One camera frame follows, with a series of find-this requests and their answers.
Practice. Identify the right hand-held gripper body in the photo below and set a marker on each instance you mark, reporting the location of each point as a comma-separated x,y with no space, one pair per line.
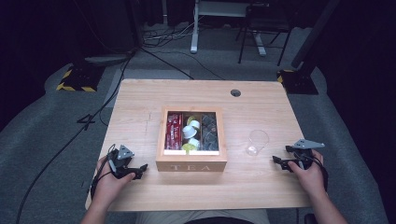
304,151

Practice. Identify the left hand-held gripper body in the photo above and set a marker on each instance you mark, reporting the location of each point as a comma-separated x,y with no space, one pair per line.
122,157

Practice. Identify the wooden tea box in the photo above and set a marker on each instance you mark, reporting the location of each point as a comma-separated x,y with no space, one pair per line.
191,162

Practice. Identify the person's right hand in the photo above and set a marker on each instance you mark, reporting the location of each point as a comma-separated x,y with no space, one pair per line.
308,179

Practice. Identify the person's left hand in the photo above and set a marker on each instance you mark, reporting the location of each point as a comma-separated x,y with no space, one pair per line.
109,186

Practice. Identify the clear glass cup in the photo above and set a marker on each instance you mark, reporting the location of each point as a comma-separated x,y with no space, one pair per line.
257,140

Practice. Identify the stack of red packets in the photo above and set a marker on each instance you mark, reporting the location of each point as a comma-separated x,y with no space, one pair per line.
173,132

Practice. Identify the green lid coffee capsule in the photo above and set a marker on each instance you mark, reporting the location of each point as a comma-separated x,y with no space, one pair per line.
187,147
194,123

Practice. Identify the white coffee capsule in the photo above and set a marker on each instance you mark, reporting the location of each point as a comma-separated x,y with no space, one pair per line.
195,142
189,132

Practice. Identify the striped black stand base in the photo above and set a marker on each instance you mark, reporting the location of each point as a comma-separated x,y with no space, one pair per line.
79,79
299,82

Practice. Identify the pile of dark tea bags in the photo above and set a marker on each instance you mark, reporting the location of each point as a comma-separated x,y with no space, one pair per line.
209,132

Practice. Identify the black slanted stand pole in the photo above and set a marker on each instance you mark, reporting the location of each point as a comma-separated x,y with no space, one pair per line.
314,34

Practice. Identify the black chair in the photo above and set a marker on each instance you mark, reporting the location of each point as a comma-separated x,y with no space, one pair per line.
264,21

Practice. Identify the white desk frame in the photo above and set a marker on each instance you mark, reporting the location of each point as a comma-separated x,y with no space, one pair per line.
195,28

